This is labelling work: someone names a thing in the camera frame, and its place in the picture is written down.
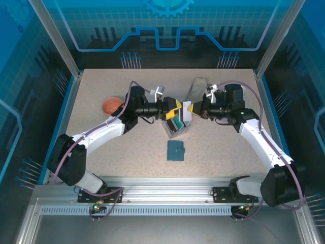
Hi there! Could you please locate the clear acrylic card box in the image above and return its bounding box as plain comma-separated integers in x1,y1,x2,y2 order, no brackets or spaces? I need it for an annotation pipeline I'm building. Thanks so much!
161,115,191,140

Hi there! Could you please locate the blue-edged aluminium side rail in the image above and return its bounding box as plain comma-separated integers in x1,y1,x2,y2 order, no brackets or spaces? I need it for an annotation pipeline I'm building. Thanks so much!
38,72,84,185
253,72,300,185

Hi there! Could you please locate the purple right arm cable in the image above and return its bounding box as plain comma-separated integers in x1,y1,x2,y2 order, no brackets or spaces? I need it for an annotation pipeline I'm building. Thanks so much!
215,80,305,222

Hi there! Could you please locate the grey metal front panel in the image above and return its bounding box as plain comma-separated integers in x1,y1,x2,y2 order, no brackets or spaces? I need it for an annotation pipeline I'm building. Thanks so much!
15,198,317,244

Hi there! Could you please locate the beige cloth pouch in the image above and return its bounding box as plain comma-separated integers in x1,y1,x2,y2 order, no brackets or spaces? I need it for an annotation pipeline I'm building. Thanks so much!
186,77,209,102

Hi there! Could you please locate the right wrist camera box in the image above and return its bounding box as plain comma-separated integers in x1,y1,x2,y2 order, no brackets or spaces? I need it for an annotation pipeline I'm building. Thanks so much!
204,84,219,99

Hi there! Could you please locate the aluminium frame post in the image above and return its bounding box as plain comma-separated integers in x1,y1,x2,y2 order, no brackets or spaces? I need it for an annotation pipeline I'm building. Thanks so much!
255,0,307,78
27,0,83,78

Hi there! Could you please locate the black VIP card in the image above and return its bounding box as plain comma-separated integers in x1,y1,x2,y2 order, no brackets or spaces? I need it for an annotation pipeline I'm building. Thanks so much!
166,118,178,133

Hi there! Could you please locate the orange ceramic cup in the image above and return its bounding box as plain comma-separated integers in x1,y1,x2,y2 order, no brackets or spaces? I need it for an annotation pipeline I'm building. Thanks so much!
101,96,124,116

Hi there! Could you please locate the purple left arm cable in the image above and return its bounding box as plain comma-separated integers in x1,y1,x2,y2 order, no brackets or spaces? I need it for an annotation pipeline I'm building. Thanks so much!
53,80,153,222

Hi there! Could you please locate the aluminium mounting rail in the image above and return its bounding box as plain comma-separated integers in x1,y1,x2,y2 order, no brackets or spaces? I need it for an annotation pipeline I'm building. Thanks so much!
32,176,304,208

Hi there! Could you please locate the white plastic card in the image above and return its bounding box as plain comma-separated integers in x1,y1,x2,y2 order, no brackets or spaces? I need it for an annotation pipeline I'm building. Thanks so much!
181,101,192,122

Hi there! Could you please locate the slotted grey cable duct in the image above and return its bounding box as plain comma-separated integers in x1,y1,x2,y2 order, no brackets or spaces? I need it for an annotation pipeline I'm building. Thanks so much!
40,206,233,216

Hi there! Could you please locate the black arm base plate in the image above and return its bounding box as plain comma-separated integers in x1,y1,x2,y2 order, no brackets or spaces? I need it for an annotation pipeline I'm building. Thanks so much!
211,187,259,203
77,186,124,203

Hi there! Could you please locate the small wired connector board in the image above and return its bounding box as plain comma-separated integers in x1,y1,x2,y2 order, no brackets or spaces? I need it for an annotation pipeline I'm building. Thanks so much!
88,200,107,217
232,203,254,219

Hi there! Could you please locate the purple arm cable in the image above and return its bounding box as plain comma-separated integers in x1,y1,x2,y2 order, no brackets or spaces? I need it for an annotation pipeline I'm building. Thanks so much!
215,80,305,222
53,80,153,222

